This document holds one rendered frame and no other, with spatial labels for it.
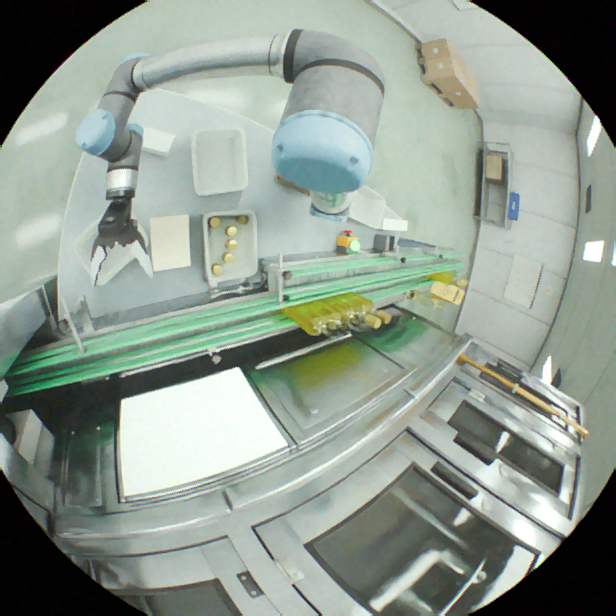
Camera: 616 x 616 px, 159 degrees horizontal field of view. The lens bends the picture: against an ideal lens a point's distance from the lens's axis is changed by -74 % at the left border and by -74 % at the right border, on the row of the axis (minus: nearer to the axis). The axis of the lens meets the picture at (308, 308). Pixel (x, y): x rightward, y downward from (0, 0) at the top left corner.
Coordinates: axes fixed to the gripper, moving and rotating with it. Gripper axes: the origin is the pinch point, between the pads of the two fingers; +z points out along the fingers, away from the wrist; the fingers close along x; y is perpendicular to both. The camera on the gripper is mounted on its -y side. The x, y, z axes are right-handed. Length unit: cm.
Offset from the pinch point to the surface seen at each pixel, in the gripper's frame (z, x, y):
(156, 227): -11.6, -7.0, 20.2
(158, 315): 14.2, -5.8, 16.2
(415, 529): 38, -40, -58
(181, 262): -0.3, -14.7, 20.9
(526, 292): 33, -646, -47
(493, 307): 100, -651, 33
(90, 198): -23.8, 17.8, 26.4
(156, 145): -37.2, -4.8, 20.5
